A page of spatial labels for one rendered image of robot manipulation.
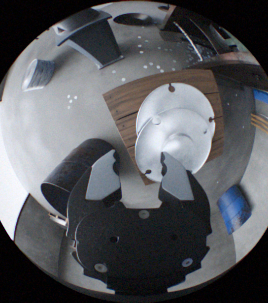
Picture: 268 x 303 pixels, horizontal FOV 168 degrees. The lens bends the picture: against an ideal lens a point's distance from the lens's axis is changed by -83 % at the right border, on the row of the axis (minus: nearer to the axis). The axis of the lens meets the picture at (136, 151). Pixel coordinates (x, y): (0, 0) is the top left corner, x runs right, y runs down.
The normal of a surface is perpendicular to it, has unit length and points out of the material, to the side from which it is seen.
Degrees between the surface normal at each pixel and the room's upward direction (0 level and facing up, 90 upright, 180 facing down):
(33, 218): 90
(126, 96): 0
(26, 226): 90
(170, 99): 0
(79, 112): 0
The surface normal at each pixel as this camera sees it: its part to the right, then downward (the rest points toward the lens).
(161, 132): 0.00, 0.47
